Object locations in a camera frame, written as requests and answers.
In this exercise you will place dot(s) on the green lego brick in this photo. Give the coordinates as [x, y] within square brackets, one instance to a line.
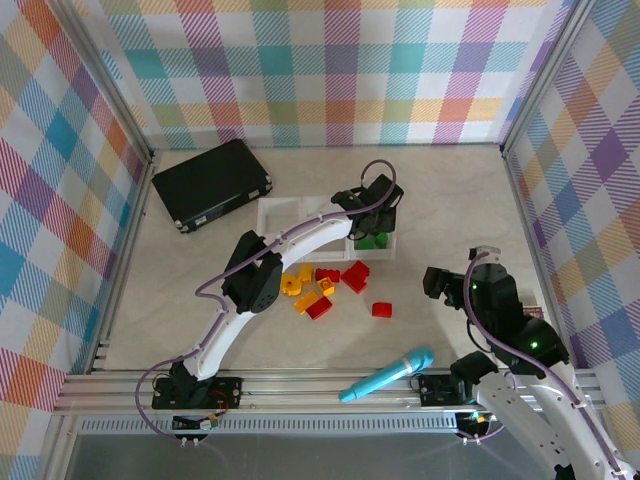
[367, 243]
[382, 240]

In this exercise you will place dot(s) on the red lego brick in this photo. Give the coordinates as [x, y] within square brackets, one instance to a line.
[361, 270]
[382, 309]
[319, 307]
[327, 275]
[352, 283]

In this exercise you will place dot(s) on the yellow round lego piece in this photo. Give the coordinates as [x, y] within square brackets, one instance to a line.
[292, 285]

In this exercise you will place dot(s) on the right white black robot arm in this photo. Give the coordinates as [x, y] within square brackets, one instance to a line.
[505, 405]

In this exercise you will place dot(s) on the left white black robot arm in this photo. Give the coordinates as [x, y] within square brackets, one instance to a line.
[220, 340]

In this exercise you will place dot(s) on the small colourful card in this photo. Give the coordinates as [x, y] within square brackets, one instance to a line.
[533, 312]

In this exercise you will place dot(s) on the orange lego brick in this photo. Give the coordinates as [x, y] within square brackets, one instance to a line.
[326, 285]

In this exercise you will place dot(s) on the small yellow lego brick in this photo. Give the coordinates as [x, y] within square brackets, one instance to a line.
[306, 273]

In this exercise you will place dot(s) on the long yellow lego brick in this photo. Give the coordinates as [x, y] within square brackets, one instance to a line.
[306, 301]

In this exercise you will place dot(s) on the teal toy microphone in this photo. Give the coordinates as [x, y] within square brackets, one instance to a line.
[390, 375]

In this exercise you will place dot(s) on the small yellow power connector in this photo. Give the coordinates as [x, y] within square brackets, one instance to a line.
[206, 424]
[477, 419]

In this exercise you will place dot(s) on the black hard case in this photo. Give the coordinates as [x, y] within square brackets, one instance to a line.
[210, 180]

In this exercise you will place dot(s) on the grey metal panel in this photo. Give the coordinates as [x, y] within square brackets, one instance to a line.
[300, 457]

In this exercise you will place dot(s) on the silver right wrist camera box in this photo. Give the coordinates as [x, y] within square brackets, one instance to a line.
[487, 252]

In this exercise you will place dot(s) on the aluminium side rail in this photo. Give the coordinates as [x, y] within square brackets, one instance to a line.
[125, 250]
[520, 210]

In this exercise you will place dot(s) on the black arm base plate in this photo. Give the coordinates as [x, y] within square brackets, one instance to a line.
[225, 392]
[432, 390]

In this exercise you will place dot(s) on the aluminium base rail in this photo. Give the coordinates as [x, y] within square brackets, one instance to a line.
[325, 395]

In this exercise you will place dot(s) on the aluminium frame post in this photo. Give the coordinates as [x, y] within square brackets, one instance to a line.
[107, 85]
[545, 80]

